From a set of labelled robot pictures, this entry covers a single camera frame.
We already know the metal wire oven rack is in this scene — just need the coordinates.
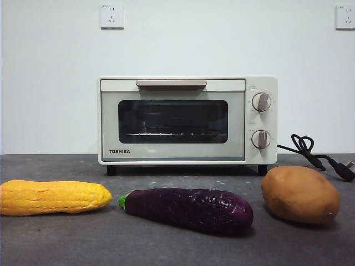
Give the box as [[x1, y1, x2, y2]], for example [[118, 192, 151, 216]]
[[126, 131, 227, 137]]

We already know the yellow corn cob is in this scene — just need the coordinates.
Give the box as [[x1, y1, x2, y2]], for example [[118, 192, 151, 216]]
[[0, 179, 113, 216]]

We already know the glass oven door beige handle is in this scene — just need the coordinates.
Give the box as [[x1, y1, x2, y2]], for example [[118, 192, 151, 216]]
[[100, 79, 246, 162]]

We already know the purple eggplant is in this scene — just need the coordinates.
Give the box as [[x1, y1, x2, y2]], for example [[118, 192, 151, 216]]
[[118, 187, 254, 229]]

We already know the white Toshiba toaster oven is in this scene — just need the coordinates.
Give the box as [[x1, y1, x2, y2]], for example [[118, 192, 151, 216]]
[[97, 76, 279, 177]]

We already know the white wall socket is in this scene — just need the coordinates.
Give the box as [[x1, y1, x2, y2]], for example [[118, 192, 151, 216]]
[[335, 4, 355, 30], [100, 4, 125, 30]]

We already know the brown potato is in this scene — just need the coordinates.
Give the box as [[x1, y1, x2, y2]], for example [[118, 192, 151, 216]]
[[261, 165, 341, 224]]

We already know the beige oven knob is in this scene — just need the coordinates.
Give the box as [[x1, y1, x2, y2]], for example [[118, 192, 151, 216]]
[[251, 129, 272, 150], [251, 92, 272, 112]]

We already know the black power cable with plug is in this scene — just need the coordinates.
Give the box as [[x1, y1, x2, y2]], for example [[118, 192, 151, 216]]
[[277, 134, 355, 183]]

